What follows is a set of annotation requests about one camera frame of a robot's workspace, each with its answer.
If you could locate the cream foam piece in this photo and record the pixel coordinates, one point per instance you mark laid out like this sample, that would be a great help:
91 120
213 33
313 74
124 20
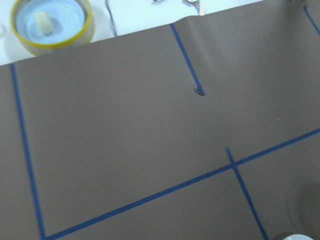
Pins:
43 22

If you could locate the white enamel cup blue rim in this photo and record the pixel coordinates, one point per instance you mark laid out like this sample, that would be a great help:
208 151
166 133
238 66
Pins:
297 237

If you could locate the brown paper table mat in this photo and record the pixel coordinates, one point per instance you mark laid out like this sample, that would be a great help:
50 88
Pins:
207 129

